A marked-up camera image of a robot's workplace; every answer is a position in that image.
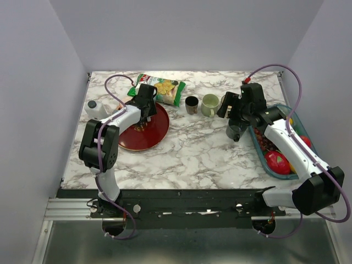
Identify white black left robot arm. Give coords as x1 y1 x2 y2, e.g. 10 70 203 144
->
79 84 157 217

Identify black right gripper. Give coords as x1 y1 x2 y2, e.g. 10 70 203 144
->
217 91 252 125

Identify yellow toy fruit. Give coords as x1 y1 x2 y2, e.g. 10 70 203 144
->
289 163 296 174

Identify pink upside-down mug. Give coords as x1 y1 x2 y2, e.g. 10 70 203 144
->
116 103 124 110

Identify green chips bag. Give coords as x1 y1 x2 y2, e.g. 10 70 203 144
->
127 74 186 107

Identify light green mug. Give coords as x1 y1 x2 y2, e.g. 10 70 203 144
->
201 94 220 117

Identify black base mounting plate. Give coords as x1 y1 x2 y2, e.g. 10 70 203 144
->
57 189 285 235

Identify teal transparent fruit container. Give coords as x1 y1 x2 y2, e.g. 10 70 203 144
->
249 104 321 181

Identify red toy apple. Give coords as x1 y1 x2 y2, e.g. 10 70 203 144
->
300 135 312 148

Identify red toy dragon fruit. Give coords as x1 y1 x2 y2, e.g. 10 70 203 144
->
265 151 291 175

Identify red round tray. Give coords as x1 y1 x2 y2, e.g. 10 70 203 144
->
119 103 169 151

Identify dark grey mug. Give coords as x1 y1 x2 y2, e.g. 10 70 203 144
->
226 124 248 142

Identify cream mug with black rim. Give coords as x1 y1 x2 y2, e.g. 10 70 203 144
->
221 95 232 118

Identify white bottle grey cap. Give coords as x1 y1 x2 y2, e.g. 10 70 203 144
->
84 100 108 120

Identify brown striped mug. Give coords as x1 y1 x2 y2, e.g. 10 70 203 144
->
185 96 199 115

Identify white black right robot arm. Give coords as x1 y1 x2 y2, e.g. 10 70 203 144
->
217 83 344 216

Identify dark toy grapes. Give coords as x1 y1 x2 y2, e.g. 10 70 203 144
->
254 128 277 152

